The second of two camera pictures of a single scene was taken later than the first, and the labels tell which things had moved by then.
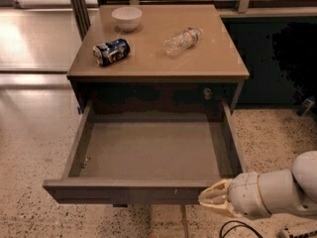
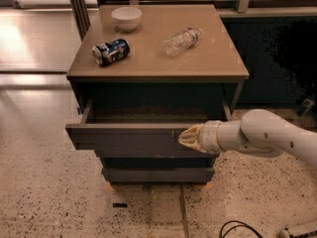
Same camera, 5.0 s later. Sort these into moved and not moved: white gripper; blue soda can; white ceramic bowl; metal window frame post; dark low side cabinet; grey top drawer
Moved: white gripper; grey top drawer
Not moved: blue soda can; dark low side cabinet; white ceramic bowl; metal window frame post
